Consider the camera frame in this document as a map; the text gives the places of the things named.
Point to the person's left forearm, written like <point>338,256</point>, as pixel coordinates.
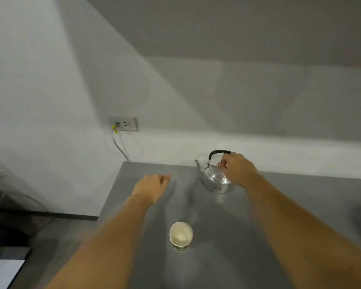
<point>103,246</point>

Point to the person's right hand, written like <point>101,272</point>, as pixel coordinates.
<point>239,170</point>

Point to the white board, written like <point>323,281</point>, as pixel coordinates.
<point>3,273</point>

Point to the yellow plug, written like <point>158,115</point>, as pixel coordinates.
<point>115,129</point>

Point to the person's left fingers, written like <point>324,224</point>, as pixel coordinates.
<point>164,178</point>

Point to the person's left hand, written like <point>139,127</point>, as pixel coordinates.
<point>149,186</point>

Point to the silver metal kettle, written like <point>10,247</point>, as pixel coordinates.
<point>214,177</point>

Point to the white paper cup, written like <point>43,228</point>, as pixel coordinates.
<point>181,235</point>

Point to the grey wall socket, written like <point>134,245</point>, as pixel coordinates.
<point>124,123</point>

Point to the person's right fingers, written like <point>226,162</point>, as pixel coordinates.
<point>224,163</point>

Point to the person's right forearm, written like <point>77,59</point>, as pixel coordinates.
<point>303,234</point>

